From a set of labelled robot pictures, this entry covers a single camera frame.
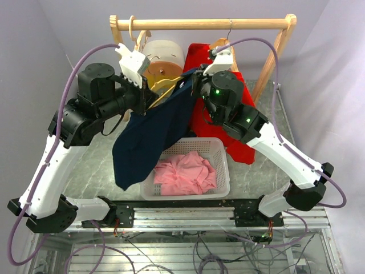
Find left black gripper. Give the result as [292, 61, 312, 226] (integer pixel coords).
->
[98, 71, 160, 122]

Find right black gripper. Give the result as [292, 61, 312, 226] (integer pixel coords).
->
[191, 63, 224, 122]

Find wooden hanger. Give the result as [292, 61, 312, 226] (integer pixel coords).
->
[208, 19, 240, 72]
[146, 76, 183, 110]
[128, 15, 152, 53]

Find navy blue t shirt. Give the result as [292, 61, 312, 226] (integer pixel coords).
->
[112, 68, 196, 191]

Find red t shirt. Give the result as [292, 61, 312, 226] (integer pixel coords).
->
[183, 43, 256, 165]

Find pink t shirt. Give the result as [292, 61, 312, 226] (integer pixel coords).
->
[153, 151, 217, 196]

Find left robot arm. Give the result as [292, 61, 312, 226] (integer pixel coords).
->
[8, 63, 155, 234]

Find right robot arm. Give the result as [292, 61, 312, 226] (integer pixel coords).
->
[192, 68, 334, 226]

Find wooden clothes rack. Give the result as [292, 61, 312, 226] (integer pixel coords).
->
[109, 14, 297, 105]

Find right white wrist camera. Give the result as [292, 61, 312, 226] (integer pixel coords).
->
[204, 45, 233, 75]

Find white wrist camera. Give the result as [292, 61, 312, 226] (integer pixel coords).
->
[204, 45, 233, 75]
[115, 43, 150, 88]

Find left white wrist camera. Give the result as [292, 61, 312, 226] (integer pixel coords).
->
[115, 43, 150, 88]

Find aluminium mounting rail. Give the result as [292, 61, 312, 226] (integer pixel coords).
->
[68, 207, 331, 232]

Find loose cables under table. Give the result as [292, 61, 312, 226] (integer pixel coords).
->
[62, 231, 314, 274]

